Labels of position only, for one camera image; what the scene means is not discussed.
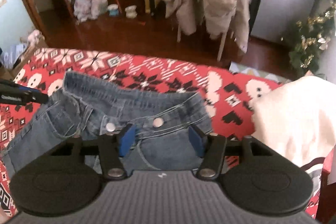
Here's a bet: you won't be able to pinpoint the blue denim jeans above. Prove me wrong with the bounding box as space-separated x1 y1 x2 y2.
1 72 213 177

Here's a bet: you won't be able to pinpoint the cardboard box with clothes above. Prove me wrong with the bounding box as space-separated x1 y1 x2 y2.
1 30 48 80

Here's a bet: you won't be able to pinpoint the red patterned blanket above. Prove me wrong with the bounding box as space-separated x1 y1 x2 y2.
0 47 322 219

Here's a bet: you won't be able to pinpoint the cream striped knit sweater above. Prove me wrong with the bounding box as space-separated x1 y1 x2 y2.
252 76 335 167

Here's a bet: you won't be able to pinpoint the wooden chair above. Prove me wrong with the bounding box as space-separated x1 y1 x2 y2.
177 23 244 68

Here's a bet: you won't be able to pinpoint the white plastic bag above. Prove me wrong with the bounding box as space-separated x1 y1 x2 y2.
73 0 108 22

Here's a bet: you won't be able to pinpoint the light blue ceramic pot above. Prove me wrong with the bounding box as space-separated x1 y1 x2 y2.
108 4 119 17

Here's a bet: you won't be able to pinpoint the white ceramic pot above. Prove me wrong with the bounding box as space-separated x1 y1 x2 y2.
125 5 137 19

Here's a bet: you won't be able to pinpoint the decorated green christmas tree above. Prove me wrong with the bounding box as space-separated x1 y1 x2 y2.
281 2 335 77

